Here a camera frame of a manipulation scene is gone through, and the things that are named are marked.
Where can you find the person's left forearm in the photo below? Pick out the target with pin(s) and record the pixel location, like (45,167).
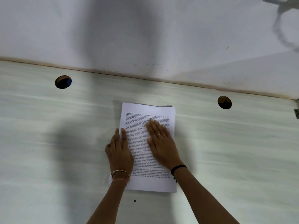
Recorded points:
(109,202)

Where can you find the person's right middle finger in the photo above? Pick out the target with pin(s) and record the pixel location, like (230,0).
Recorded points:
(156,128)

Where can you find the person's left hand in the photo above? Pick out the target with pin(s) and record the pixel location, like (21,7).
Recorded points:
(120,155)

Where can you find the black wrist band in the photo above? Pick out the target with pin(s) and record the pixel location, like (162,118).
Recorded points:
(178,167)

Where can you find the person's left fingers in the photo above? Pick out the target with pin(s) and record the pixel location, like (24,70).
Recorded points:
(123,137)

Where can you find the thin silver bangle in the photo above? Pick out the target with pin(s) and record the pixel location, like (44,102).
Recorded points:
(121,171)

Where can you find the person's right hand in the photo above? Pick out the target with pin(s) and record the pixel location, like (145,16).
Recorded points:
(163,149)

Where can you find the person's right forearm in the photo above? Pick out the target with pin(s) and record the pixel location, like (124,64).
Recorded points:
(203,198)

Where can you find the person's right little finger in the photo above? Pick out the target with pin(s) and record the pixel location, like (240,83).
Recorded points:
(168,135)

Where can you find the person's right thumb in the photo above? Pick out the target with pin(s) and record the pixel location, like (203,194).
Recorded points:
(150,143)

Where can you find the printed white paper stack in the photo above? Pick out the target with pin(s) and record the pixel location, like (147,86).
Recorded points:
(149,109)

